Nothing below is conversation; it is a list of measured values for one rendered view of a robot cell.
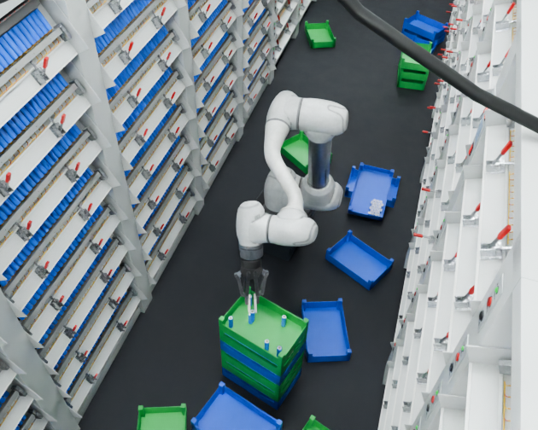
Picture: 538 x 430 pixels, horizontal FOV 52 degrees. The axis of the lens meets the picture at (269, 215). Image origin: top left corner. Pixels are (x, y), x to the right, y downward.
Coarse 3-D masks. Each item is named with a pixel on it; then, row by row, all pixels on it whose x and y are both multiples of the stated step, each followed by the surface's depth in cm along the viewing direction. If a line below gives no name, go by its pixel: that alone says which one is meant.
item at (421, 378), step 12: (432, 252) 181; (432, 264) 183; (432, 276) 179; (432, 288) 176; (432, 300) 170; (432, 312) 169; (432, 324) 166; (432, 336) 163; (420, 348) 162; (420, 360) 159; (420, 372) 156; (420, 384) 153; (420, 396) 151; (420, 408) 148
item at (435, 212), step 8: (440, 160) 240; (440, 168) 243; (440, 176) 240; (440, 184) 236; (440, 200) 229; (432, 208) 227; (432, 216) 224; (432, 224) 220; (432, 232) 217; (424, 256) 210; (424, 264) 201
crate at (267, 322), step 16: (240, 304) 231; (256, 304) 232; (272, 304) 226; (224, 320) 218; (240, 320) 226; (256, 320) 226; (272, 320) 226; (288, 320) 227; (304, 320) 218; (240, 336) 216; (256, 336) 221; (272, 336) 221; (288, 336) 222; (272, 352) 216; (288, 352) 212
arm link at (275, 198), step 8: (288, 168) 274; (272, 176) 272; (296, 176) 277; (272, 184) 272; (264, 192) 281; (272, 192) 274; (280, 192) 273; (272, 200) 278; (280, 200) 277; (272, 208) 282; (280, 208) 281
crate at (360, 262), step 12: (348, 240) 307; (336, 252) 303; (348, 252) 303; (360, 252) 304; (372, 252) 300; (336, 264) 295; (348, 264) 297; (360, 264) 298; (372, 264) 298; (384, 264) 298; (360, 276) 286; (372, 276) 292
